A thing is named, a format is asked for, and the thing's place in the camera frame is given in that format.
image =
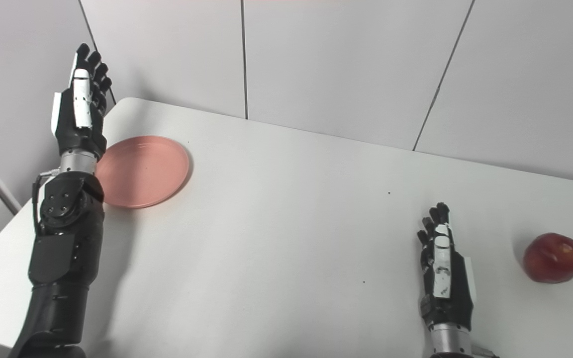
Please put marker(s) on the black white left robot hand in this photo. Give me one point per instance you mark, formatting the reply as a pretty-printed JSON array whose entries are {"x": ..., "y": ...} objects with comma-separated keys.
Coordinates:
[{"x": 80, "y": 129}]

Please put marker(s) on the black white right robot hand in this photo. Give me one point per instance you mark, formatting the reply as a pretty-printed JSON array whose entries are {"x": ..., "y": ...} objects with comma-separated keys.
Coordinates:
[{"x": 453, "y": 298}]

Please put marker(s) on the red apple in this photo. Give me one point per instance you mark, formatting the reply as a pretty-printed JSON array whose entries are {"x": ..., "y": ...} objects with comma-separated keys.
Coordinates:
[{"x": 552, "y": 258}]

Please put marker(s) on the pink round plate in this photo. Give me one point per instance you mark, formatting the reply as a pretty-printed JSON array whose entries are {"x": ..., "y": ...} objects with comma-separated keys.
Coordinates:
[{"x": 142, "y": 171}]

